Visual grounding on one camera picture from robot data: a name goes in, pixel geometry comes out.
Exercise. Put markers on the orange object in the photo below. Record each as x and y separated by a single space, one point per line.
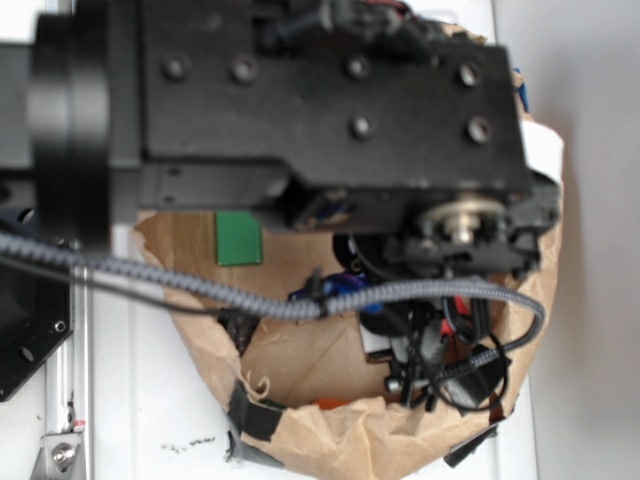
330 403

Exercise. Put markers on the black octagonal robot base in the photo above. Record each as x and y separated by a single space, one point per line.
35 318

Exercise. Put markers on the white plastic lid board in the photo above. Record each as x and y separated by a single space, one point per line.
154 417

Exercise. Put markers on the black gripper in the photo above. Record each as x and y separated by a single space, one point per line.
365 121

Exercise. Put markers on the green rectangular block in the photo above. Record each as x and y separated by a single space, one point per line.
238 239

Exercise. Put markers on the brown paper bag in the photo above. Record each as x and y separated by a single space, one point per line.
266 373

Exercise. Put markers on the metal corner bracket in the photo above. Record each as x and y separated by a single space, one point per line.
60 457

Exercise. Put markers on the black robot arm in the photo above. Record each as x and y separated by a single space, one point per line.
125 165

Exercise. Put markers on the blue tape strip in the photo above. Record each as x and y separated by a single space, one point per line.
521 89

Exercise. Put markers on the aluminium rail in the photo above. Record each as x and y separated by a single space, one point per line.
70 375

